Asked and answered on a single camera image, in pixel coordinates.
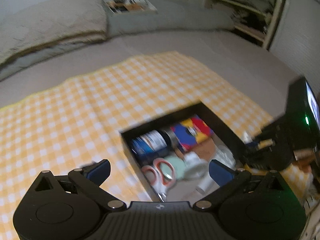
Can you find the round cork coaster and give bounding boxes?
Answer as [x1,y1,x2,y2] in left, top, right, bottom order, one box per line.
[174,138,216,161]

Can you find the mint green round disc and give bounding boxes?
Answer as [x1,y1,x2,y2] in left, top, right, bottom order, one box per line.
[160,155,186,180]

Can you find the colourful card box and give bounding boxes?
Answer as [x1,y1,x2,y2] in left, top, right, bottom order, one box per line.
[170,115,214,153]

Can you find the dark blue labelled bottle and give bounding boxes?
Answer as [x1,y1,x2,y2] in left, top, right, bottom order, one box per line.
[130,128,178,166]

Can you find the orange handled scissors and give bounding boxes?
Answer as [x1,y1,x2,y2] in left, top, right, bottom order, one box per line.
[141,158,176,202]

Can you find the yellow checkered cloth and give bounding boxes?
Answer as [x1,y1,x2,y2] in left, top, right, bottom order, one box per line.
[0,50,313,240]

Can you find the white cabinet shelf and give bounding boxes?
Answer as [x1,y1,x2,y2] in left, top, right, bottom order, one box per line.
[206,0,285,50]

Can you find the grey folded blanket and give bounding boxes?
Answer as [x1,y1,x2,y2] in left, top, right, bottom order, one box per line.
[1,0,107,64]

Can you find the grey long pillow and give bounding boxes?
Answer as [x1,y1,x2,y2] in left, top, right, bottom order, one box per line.
[1,0,234,80]

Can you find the printed booklet on pillow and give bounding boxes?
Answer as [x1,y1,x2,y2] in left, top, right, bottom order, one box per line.
[102,0,157,16]

